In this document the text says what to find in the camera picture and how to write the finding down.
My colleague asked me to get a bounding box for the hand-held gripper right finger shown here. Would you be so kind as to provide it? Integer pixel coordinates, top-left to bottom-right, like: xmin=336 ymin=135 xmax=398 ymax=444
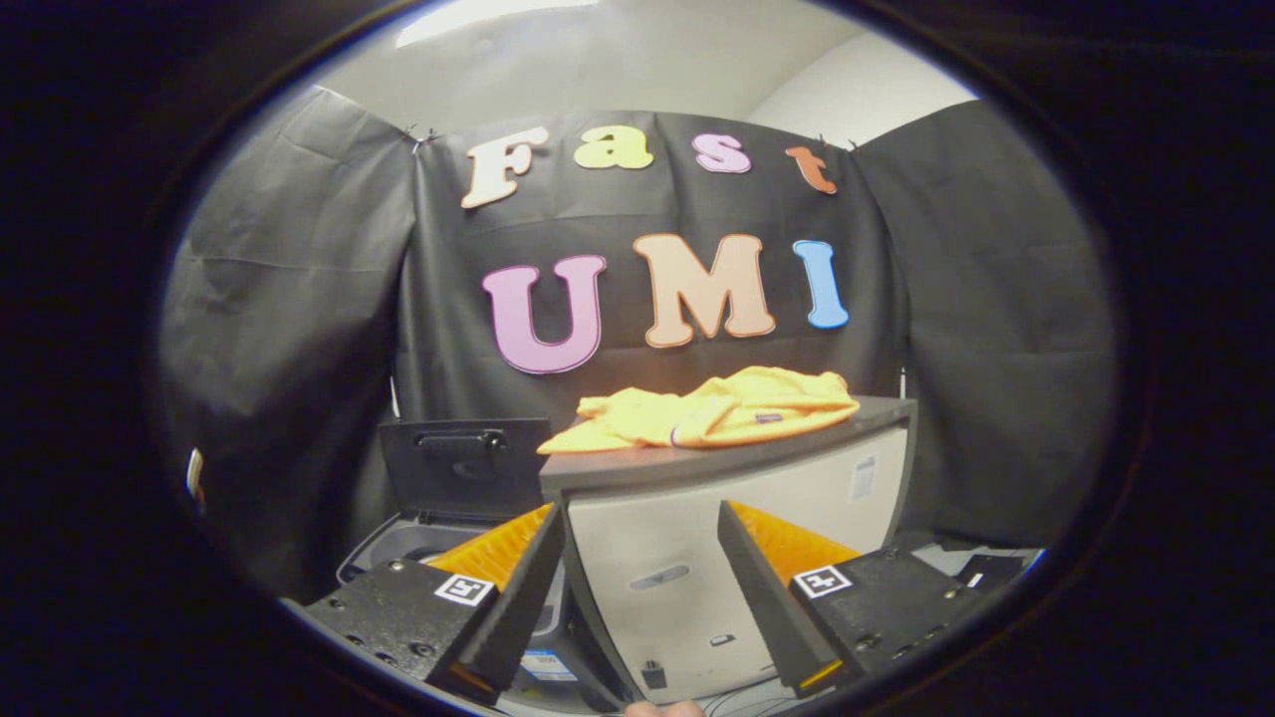
xmin=717 ymin=500 xmax=992 ymax=698

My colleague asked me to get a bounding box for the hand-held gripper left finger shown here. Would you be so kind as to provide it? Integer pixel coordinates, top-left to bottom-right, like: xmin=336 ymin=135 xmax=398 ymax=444
xmin=299 ymin=501 xmax=566 ymax=708

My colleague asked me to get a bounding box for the orange t-shirt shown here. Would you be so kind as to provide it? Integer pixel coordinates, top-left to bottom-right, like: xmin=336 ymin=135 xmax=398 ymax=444
xmin=536 ymin=365 xmax=862 ymax=456

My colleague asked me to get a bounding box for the grey washing machine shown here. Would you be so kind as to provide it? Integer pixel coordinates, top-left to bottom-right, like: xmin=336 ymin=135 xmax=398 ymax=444
xmin=337 ymin=513 xmax=638 ymax=713

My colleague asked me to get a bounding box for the black case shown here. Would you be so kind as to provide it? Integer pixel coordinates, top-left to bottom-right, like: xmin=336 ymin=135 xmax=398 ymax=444
xmin=892 ymin=531 xmax=1045 ymax=598

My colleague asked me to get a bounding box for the white cabinet with dark frame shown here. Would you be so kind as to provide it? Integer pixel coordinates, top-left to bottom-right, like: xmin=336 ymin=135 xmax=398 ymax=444
xmin=538 ymin=396 xmax=917 ymax=706

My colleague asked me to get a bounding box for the black backdrop cloth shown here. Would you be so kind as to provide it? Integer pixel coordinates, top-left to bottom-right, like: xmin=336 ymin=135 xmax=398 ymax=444
xmin=159 ymin=85 xmax=1117 ymax=603

